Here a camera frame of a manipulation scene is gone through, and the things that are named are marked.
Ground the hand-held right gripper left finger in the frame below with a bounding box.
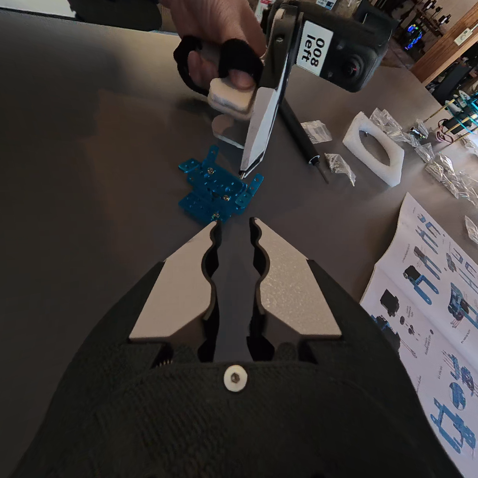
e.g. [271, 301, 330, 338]
[129, 220, 223, 362]

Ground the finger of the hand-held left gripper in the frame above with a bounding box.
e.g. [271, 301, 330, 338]
[239, 87, 280, 177]
[249, 60, 293, 174]

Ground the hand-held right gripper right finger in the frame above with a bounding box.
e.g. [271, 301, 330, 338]
[249, 217, 343, 362]

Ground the white foam square ring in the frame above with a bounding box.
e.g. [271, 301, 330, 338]
[342, 111, 405, 187]

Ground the blue metal bracket assembly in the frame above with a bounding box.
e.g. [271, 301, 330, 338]
[178, 145, 264, 226]

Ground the grey desk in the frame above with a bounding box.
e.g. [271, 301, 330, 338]
[0, 9, 478, 467]

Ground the person's left hand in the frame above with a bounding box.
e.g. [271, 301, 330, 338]
[160, 0, 267, 90]

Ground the black electric screwdriver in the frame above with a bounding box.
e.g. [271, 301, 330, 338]
[279, 98, 330, 184]

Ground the clear bag of screws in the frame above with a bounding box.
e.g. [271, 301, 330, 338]
[324, 152, 356, 186]
[300, 120, 333, 144]

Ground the open instruction booklet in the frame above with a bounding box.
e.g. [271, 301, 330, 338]
[360, 192, 478, 478]

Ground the cluster of small clear bags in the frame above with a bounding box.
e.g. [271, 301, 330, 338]
[370, 108, 478, 239]

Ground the black office chair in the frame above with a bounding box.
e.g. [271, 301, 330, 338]
[71, 0, 165, 32]

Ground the wooden support post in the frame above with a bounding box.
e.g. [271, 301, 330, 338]
[411, 0, 478, 83]

